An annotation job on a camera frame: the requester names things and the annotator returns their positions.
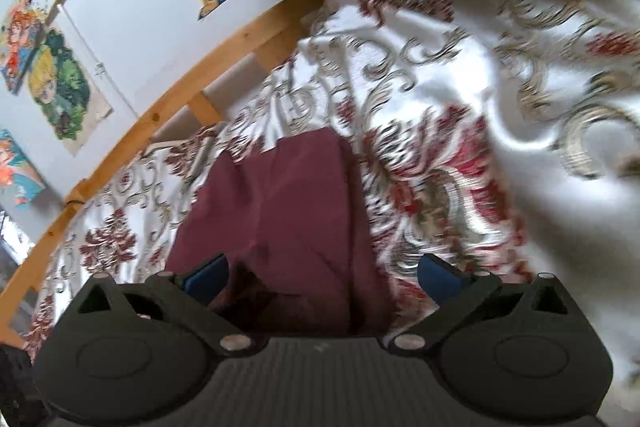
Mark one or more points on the maroon long-sleeve shirt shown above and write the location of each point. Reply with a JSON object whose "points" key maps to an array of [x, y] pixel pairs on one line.
{"points": [[294, 228]]}

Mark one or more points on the blond anime character poster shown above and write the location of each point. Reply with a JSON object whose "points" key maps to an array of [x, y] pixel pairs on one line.
{"points": [[65, 93]]}

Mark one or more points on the floral white bedspread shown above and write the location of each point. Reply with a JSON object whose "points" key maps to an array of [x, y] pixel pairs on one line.
{"points": [[499, 135]]}

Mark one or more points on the colourful top poster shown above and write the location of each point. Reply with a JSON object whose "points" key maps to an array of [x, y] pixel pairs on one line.
{"points": [[20, 31]]}

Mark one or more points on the white wall pipe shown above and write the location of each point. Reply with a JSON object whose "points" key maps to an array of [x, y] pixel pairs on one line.
{"points": [[99, 65]]}

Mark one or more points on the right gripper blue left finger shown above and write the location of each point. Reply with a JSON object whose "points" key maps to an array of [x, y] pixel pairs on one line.
{"points": [[185, 299]]}

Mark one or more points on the orange-haired character poster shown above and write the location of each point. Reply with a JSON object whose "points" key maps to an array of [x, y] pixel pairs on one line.
{"points": [[17, 172]]}

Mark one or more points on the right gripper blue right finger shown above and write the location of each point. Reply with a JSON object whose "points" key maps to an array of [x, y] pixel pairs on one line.
{"points": [[457, 294]]}

